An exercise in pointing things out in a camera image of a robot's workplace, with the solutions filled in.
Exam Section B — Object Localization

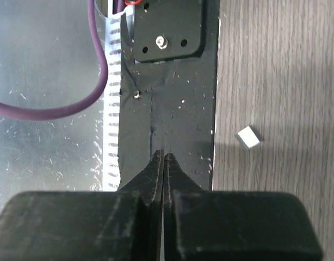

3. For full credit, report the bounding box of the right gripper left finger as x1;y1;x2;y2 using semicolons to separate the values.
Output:
116;150;164;260

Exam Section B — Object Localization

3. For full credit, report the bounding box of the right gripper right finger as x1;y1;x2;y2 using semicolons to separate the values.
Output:
162;153;203;260

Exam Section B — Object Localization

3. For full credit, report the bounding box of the small staple strip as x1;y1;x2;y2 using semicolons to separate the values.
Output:
235;125;264;150

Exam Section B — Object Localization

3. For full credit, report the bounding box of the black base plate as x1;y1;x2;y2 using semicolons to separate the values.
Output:
117;1;220;190

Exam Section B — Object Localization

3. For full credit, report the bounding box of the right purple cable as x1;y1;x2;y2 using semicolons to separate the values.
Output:
0;0;109;121

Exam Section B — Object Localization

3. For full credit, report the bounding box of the white slotted cable duct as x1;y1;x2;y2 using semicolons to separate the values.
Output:
102;7;134;191

